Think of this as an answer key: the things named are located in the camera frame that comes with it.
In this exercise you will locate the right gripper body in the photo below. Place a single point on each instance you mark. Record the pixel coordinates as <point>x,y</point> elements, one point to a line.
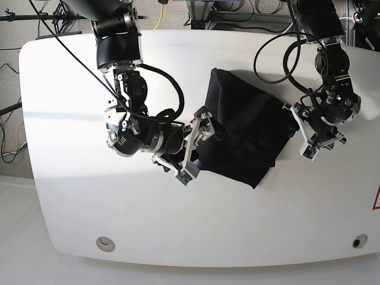
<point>220,132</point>

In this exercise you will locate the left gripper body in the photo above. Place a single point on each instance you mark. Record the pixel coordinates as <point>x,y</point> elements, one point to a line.
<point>320,124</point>

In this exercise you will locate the black T-shirt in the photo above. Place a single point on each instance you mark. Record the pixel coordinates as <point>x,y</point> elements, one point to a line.
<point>256,127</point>

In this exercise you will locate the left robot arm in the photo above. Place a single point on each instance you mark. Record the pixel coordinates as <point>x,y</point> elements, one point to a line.
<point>335,101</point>

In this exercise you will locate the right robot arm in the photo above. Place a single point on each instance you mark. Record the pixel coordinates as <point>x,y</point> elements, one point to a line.
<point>130,127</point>

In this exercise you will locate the silver table grommet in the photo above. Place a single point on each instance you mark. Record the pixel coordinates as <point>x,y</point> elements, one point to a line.
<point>105,244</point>

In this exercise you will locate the grey table leg base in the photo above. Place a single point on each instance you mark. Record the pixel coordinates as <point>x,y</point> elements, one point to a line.
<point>199,14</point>

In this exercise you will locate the black tripod stand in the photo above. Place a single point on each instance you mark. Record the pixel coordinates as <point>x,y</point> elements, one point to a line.
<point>62,18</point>

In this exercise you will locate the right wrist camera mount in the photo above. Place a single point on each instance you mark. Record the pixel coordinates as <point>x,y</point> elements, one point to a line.
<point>180,147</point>

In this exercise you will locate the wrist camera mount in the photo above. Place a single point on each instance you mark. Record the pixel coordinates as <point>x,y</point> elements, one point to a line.
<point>307,133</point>
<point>180,147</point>

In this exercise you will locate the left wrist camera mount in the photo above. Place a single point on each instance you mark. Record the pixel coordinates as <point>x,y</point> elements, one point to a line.
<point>307,133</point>

